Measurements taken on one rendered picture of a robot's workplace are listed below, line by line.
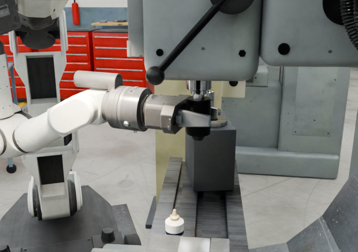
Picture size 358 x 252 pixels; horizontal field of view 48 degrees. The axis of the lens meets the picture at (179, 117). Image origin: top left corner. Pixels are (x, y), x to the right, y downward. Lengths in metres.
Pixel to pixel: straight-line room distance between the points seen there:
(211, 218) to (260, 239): 1.62
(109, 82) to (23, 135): 0.25
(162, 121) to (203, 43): 0.17
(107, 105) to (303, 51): 0.38
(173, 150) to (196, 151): 1.52
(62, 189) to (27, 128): 0.68
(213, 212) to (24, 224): 0.93
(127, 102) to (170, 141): 1.86
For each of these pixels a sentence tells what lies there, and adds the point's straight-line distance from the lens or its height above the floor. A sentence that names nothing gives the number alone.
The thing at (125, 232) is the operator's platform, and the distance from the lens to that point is 1.97.
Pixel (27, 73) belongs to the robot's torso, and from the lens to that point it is 1.38.
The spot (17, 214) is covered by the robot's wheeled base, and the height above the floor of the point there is 0.57.
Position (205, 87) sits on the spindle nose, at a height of 1.29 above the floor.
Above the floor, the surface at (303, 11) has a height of 1.42.
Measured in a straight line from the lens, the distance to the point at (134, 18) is 0.74.
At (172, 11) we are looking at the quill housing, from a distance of 0.65.
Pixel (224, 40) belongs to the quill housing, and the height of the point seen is 1.38.
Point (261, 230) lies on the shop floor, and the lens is 2.77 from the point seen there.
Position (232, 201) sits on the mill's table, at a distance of 1.15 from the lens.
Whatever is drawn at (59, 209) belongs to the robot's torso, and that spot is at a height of 0.67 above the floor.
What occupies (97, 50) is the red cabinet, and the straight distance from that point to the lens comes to 5.53.
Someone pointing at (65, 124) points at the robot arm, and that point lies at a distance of 0.85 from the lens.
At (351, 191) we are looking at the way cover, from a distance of 1.01.
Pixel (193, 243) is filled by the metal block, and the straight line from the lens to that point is 0.73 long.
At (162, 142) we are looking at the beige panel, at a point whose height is 0.54.
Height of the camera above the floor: 1.45
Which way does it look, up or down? 17 degrees down
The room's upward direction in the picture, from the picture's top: straight up
